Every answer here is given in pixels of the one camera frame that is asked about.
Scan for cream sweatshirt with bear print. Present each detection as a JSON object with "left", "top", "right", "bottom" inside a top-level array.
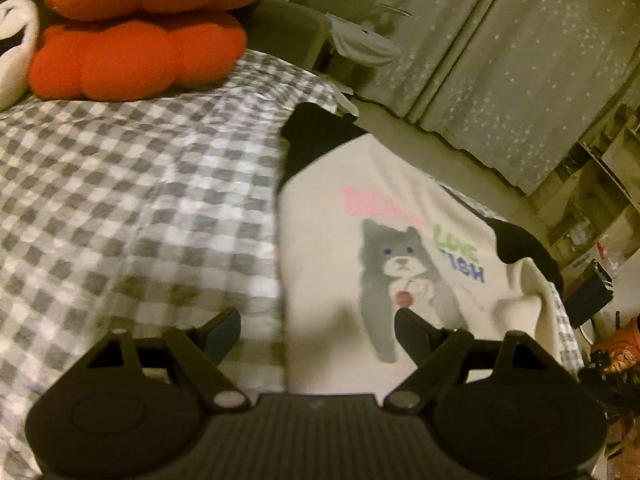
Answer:
[{"left": 278, "top": 103, "right": 562, "bottom": 398}]

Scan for grey white checkered blanket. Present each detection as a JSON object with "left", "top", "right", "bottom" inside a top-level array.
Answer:
[{"left": 1, "top": 52, "right": 593, "bottom": 479}]

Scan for wooden shelf rack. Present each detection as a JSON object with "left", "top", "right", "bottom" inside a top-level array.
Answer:
[{"left": 530, "top": 104, "right": 639, "bottom": 284}]

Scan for grey star pattern curtain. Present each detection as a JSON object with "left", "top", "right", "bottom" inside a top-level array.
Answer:
[{"left": 354, "top": 0, "right": 639, "bottom": 194}]

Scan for lower red flower cushion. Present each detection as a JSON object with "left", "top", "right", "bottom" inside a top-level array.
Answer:
[{"left": 28, "top": 11, "right": 247, "bottom": 102}]

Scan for dark green sofa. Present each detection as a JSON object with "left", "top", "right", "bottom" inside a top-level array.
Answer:
[{"left": 232, "top": 0, "right": 331, "bottom": 70}]

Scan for grey white office chair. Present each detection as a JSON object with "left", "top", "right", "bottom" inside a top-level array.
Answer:
[{"left": 285, "top": 0, "right": 412, "bottom": 118}]

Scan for white fluffy earmuffs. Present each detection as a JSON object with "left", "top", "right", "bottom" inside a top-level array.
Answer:
[{"left": 0, "top": 0, "right": 40, "bottom": 110}]

